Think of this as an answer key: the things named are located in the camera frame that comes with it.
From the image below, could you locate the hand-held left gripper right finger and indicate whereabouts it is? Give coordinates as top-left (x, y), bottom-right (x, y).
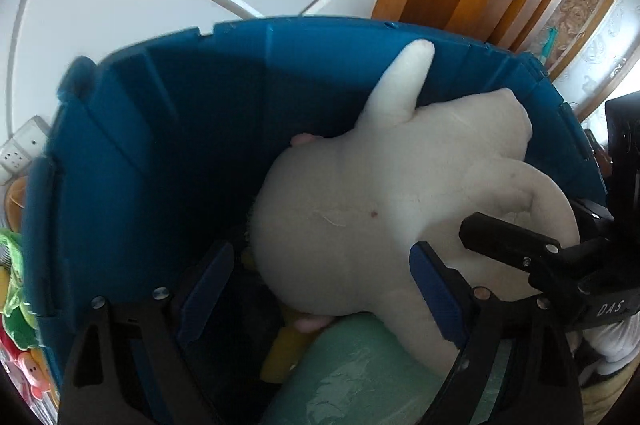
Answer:
top-left (408, 241), bottom-right (583, 425)

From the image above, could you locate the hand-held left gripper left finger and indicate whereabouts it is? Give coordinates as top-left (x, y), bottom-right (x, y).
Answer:
top-left (59, 240), bottom-right (236, 425)

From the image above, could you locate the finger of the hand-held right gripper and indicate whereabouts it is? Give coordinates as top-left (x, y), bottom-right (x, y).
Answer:
top-left (570, 199), bottom-right (615, 231)
top-left (459, 212), bottom-right (608, 301)

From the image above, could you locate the yellow toy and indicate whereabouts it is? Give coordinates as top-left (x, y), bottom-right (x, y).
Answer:
top-left (241, 247), bottom-right (313, 385)

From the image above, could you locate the large white plush toy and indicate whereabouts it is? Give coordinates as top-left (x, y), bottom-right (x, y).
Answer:
top-left (248, 41), bottom-right (581, 378)

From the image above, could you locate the pink pig plush green dress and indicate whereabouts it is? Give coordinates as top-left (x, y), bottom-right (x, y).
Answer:
top-left (292, 312), bottom-right (333, 333)

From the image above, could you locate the teal plush pillow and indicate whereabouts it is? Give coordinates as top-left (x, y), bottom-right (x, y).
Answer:
top-left (260, 312), bottom-right (506, 425)

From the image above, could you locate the blue plastic crate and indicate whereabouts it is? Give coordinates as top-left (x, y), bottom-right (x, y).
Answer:
top-left (22, 16), bottom-right (608, 425)

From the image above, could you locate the teal plastic hook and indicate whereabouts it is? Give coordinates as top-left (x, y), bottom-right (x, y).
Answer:
top-left (539, 27), bottom-right (557, 66)

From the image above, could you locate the pink red plush toy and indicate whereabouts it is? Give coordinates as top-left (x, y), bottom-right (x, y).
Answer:
top-left (10, 345), bottom-right (56, 406)

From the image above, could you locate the green plush toy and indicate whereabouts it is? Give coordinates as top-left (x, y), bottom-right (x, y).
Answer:
top-left (0, 227), bottom-right (43, 348)

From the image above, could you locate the orange round plush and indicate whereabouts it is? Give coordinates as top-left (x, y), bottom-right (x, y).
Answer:
top-left (5, 177), bottom-right (28, 218)

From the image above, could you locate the white power strip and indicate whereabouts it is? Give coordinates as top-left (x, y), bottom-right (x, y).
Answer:
top-left (0, 116), bottom-right (51, 183)

